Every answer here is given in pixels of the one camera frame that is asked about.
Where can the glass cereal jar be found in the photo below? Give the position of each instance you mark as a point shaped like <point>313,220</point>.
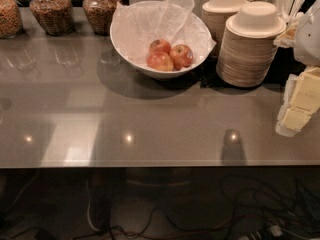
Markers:
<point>54,16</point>
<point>10,19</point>
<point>99,14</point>

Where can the left glass cereal jar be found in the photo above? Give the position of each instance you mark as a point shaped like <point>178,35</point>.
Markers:
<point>10,19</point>

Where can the red apple with sticker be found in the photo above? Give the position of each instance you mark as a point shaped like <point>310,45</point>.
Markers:
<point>182,56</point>

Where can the white ceramic bowl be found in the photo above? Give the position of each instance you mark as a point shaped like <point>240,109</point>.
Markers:
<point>160,73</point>

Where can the front stack of paper bowls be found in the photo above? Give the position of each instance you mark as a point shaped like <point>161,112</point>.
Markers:
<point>247,49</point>

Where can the rear stack of paper bowls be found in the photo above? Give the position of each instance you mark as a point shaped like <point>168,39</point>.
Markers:
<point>215,14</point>

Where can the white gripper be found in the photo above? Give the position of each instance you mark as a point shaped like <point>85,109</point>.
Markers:
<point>308,39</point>

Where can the stack of paper bowls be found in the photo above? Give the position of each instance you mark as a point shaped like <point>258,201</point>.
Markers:
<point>215,14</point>
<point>247,49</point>

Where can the middle glass cereal jar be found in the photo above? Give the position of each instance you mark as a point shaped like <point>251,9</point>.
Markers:
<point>54,16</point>

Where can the red apple back left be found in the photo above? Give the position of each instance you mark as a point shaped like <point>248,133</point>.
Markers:
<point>159,45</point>

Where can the right glass cereal jar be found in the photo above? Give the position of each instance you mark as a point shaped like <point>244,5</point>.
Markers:
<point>99,14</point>

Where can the red apple front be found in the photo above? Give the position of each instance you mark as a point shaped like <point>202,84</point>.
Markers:
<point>160,61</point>

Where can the white paper liner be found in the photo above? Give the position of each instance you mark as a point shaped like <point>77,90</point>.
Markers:
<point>143,27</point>

